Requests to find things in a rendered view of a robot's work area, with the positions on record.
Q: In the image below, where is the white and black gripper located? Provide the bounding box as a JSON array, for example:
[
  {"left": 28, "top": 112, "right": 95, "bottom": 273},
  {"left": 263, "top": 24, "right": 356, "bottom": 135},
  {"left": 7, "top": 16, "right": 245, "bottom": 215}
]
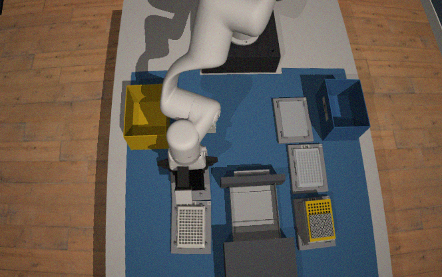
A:
[{"left": 157, "top": 148, "right": 218, "bottom": 175}]

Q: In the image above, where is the blue bench mat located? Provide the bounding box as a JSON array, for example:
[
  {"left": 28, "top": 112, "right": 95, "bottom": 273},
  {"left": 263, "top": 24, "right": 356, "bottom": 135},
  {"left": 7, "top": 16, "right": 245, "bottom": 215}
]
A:
[{"left": 125, "top": 68, "right": 379, "bottom": 277}]

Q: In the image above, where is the yellow open-top bin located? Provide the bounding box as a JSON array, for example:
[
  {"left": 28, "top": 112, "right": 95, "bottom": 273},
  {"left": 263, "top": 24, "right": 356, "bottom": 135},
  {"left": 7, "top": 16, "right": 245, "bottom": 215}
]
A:
[{"left": 123, "top": 84, "right": 170, "bottom": 150}]

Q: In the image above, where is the blue open-top bin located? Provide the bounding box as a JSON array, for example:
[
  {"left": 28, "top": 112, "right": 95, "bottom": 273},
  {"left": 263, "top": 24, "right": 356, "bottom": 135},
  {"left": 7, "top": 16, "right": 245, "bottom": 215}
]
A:
[{"left": 316, "top": 79, "right": 371, "bottom": 141}]

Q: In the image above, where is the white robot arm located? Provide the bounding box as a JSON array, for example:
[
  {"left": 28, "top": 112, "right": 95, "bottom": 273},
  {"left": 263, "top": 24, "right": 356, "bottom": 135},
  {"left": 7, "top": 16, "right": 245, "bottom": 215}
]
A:
[{"left": 160, "top": 0, "right": 281, "bottom": 204}]

